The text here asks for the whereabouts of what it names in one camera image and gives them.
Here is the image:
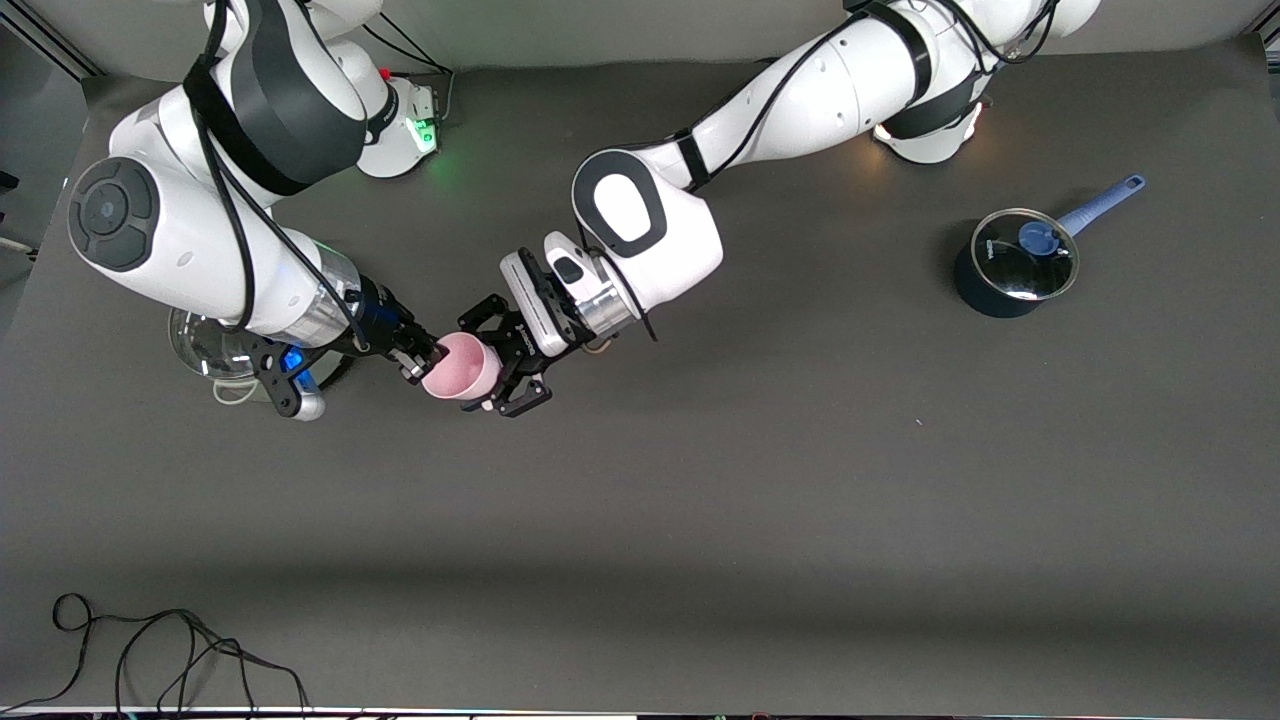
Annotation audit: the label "dark blue saucepan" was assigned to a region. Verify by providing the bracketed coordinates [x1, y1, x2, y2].
[953, 174, 1148, 320]

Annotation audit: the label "pale green cooking pot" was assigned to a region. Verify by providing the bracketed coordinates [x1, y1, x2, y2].
[205, 340, 356, 406]

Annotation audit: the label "dark grey table mat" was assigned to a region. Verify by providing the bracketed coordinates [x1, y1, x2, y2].
[0, 40, 1280, 713]

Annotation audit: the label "pink plastic cup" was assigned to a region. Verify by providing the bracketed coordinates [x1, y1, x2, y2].
[420, 331, 503, 402]

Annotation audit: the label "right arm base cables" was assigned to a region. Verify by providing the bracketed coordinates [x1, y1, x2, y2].
[360, 18, 457, 126]

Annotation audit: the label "glass lid blue knob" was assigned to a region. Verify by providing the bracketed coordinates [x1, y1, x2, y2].
[971, 207, 1081, 302]

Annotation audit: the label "glass pot lid brass knob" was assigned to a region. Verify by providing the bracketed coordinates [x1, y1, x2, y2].
[168, 308, 263, 381]

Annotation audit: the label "thin black looped cable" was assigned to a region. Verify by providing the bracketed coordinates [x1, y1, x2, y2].
[0, 593, 311, 716]

